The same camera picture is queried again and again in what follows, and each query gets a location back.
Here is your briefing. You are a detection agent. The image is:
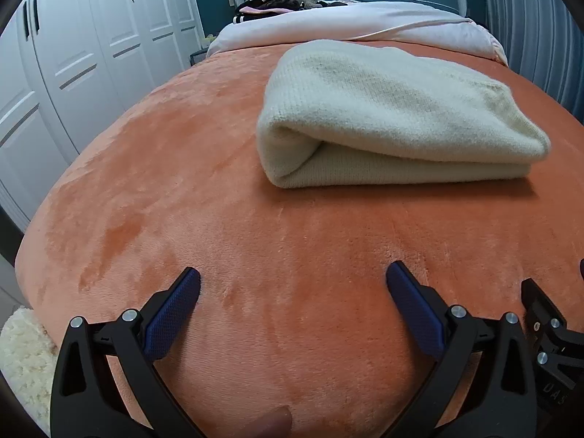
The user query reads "orange plush blanket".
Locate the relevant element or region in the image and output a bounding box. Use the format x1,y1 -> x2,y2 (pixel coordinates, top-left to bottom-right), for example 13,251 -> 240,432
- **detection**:
14,41 -> 584,438

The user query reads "pale pink duvet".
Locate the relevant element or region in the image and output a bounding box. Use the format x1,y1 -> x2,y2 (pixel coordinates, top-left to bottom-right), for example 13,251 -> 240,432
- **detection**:
206,1 -> 509,67

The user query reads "cream knit sweater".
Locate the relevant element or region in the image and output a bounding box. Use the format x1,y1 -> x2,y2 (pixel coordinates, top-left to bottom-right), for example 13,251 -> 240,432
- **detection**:
256,39 -> 551,189

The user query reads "person's left hand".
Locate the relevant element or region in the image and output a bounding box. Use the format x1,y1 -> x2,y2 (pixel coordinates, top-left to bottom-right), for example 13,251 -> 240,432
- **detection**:
265,405 -> 293,438

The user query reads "white wardrobe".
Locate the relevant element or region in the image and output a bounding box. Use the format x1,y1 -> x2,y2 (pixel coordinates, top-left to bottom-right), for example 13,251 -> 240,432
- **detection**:
0,0 -> 206,233

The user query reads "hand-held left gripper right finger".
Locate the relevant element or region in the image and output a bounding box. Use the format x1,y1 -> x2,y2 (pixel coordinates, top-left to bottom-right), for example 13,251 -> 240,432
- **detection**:
385,260 -> 541,438

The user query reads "white fluffy rug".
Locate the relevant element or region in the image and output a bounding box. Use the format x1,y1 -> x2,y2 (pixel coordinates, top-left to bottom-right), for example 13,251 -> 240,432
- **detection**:
0,308 -> 56,437

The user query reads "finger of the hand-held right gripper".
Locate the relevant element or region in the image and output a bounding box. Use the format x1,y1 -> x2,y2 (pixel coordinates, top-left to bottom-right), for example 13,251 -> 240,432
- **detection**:
520,277 -> 584,368

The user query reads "grey-blue curtain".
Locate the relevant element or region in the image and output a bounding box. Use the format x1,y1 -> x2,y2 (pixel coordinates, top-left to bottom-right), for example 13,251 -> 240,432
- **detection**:
481,0 -> 584,124

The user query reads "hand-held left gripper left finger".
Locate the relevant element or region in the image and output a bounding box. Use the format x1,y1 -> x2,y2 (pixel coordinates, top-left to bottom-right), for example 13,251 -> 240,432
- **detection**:
49,267 -> 206,438

